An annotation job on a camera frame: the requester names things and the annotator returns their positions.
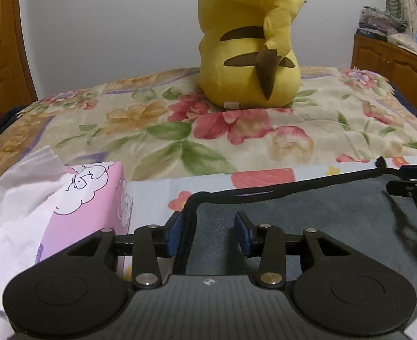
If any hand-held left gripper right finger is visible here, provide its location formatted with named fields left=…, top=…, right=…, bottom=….
left=234, top=212, right=341, bottom=288

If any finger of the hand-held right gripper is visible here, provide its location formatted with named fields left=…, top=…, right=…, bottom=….
left=385, top=180, right=417, bottom=221
left=397, top=162, right=417, bottom=180

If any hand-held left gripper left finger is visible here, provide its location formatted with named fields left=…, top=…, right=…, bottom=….
left=67, top=212, right=185, bottom=289

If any grey towel with black edge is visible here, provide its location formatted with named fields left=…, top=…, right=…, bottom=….
left=175, top=167, right=417, bottom=328

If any light flowered bedsheet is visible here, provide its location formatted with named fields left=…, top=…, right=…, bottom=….
left=123, top=154, right=389, bottom=220

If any wooden cabinet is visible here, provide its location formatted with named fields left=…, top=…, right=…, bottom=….
left=351, top=33, right=417, bottom=128

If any floral blanket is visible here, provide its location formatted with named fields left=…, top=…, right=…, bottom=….
left=0, top=65, right=417, bottom=185

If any pile of folded cloths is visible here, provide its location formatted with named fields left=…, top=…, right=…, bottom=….
left=358, top=5, right=408, bottom=40

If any white tissue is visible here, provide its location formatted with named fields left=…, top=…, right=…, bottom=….
left=0, top=146, right=79, bottom=314

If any yellow plush toy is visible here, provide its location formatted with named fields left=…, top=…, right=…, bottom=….
left=197, top=0, right=308, bottom=110

